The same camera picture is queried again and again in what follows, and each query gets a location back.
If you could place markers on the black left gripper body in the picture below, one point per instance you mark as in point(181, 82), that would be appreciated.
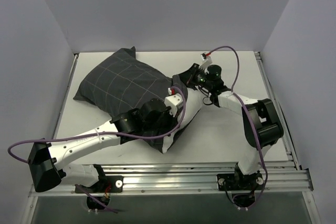
point(163, 123)

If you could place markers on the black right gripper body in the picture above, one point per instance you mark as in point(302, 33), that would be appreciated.
point(190, 73)

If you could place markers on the white pillow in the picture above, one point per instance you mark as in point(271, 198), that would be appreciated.
point(193, 104)

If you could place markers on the dark grey checked pillowcase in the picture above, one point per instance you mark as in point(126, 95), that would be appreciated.
point(121, 83)

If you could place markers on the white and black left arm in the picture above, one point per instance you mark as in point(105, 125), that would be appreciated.
point(51, 163)

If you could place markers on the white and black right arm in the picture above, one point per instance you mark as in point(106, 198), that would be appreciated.
point(262, 126)

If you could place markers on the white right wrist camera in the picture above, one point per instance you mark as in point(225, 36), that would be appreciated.
point(206, 61)

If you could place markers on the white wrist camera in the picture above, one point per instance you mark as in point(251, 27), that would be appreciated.
point(174, 101)
point(206, 61)

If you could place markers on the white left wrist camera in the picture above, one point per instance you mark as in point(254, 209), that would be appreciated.
point(174, 101)

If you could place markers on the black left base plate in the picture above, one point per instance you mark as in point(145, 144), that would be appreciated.
point(109, 184)

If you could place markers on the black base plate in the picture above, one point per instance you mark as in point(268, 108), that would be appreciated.
point(109, 184)
point(232, 182)

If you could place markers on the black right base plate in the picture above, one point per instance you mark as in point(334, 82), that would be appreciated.
point(232, 182)

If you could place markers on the aluminium front frame rail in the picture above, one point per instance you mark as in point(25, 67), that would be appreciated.
point(202, 178)

